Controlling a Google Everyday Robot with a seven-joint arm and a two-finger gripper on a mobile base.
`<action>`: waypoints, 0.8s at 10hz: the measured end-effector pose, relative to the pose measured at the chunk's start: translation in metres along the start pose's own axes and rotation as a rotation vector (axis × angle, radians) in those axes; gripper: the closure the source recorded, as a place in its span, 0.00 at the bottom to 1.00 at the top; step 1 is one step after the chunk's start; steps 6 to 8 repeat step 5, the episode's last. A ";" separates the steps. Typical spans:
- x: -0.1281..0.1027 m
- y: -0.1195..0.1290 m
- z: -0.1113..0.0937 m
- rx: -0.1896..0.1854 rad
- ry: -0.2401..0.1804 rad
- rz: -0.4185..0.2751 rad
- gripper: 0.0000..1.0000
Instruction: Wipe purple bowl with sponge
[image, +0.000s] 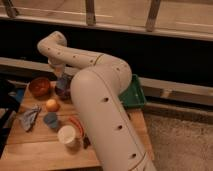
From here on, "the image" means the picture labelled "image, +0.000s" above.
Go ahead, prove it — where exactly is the grey-blue cloth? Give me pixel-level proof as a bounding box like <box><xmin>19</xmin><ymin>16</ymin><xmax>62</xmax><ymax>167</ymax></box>
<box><xmin>19</xmin><ymin>105</ymin><xmax>41</xmax><ymax>132</ymax></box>

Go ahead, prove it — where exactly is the metal railing frame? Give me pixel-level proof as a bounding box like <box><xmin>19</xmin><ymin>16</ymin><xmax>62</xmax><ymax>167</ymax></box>
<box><xmin>0</xmin><ymin>0</ymin><xmax>213</xmax><ymax>42</ymax></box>

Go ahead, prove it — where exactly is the yellow round fruit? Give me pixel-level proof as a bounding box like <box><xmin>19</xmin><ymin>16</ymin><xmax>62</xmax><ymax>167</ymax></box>
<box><xmin>45</xmin><ymin>99</ymin><xmax>60</xmax><ymax>112</ymax></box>

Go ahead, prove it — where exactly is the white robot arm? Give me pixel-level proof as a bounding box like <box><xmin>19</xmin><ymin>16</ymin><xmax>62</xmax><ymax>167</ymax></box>
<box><xmin>37</xmin><ymin>31</ymin><xmax>157</xmax><ymax>171</ymax></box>

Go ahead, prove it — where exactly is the red-brown bowl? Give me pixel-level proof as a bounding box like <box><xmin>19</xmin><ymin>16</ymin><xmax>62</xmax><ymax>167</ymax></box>
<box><xmin>28</xmin><ymin>77</ymin><xmax>51</xmax><ymax>97</ymax></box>

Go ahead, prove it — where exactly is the white cup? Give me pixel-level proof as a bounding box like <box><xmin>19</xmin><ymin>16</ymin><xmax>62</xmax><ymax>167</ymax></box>
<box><xmin>57</xmin><ymin>125</ymin><xmax>77</xmax><ymax>148</ymax></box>

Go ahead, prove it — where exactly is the green plastic tray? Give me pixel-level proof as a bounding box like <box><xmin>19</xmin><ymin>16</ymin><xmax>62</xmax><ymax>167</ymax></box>
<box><xmin>119</xmin><ymin>74</ymin><xmax>146</xmax><ymax>109</ymax></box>

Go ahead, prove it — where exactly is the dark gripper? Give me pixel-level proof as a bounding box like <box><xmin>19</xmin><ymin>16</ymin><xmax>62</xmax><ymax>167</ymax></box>
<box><xmin>55</xmin><ymin>74</ymin><xmax>71</xmax><ymax>100</ymax></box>

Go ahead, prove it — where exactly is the orange-handled tool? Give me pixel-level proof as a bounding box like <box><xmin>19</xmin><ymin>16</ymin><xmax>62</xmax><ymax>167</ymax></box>
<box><xmin>69</xmin><ymin>116</ymin><xmax>91</xmax><ymax>149</ymax></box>

